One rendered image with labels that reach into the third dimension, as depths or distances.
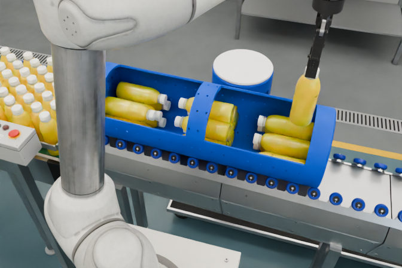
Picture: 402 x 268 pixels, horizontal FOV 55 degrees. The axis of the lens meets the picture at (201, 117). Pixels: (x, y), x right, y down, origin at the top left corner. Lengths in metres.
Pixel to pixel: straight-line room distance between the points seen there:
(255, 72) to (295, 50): 2.16
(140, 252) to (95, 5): 0.54
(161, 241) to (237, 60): 0.98
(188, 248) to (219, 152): 0.34
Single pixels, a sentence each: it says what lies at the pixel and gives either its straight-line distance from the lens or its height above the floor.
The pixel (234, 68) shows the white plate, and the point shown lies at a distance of 1.80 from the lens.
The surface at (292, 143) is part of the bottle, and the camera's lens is 1.40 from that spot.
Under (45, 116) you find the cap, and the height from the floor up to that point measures 1.10.
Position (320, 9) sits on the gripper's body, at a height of 1.64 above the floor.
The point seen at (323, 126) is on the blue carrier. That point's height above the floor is 1.23.
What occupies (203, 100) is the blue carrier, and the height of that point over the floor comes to 1.23.
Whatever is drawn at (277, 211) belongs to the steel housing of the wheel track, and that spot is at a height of 0.85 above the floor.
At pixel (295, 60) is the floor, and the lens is 3.78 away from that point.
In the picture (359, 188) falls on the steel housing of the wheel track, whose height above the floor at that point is 0.93.
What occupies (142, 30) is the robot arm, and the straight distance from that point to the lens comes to 0.57.
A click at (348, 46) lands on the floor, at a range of 4.15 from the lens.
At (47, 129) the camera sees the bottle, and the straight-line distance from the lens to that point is 1.58.
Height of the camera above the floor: 2.08
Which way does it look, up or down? 43 degrees down
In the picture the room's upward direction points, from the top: straight up
